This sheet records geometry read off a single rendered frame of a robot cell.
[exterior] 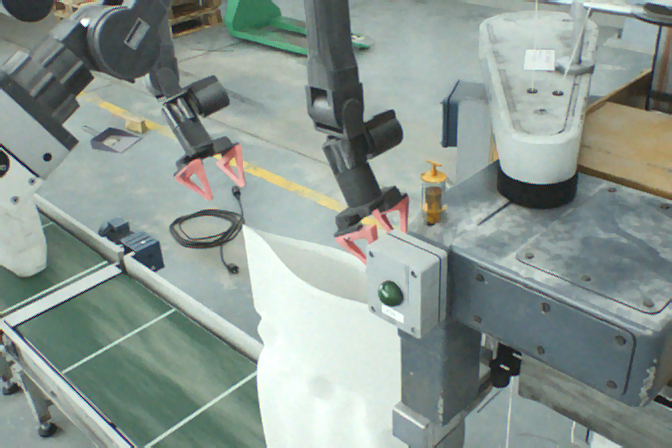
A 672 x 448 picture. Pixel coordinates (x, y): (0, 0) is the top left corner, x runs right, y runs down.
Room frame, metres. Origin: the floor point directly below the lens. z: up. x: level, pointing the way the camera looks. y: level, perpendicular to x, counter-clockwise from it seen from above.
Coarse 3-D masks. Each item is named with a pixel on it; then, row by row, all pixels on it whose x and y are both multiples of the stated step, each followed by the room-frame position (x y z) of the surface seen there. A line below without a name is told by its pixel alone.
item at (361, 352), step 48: (288, 240) 1.12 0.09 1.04; (288, 288) 1.03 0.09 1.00; (336, 288) 1.08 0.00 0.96; (288, 336) 1.05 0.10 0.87; (336, 336) 0.94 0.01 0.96; (384, 336) 0.90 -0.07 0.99; (288, 384) 1.01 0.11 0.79; (336, 384) 0.95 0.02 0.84; (384, 384) 0.90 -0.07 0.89; (288, 432) 1.00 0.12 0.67; (336, 432) 0.90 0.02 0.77; (384, 432) 0.86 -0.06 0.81
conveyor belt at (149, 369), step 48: (96, 288) 1.97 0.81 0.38; (144, 288) 1.95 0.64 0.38; (48, 336) 1.73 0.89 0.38; (96, 336) 1.71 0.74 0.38; (144, 336) 1.70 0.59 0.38; (192, 336) 1.68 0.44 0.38; (96, 384) 1.50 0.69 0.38; (144, 384) 1.49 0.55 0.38; (192, 384) 1.47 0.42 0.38; (240, 384) 1.46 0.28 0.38; (144, 432) 1.31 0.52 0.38; (192, 432) 1.30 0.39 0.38; (240, 432) 1.29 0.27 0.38
